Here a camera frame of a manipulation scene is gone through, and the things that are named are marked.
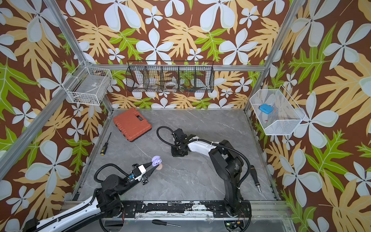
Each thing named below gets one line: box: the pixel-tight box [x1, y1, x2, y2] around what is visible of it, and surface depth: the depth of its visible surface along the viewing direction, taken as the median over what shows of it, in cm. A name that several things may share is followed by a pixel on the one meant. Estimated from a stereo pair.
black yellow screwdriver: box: [99, 131, 112, 156], surface depth 97 cm
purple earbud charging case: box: [151, 155, 163, 168], surface depth 66 cm
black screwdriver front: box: [151, 219, 181, 228], surface depth 72 cm
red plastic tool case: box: [113, 107, 153, 143], surface depth 107 cm
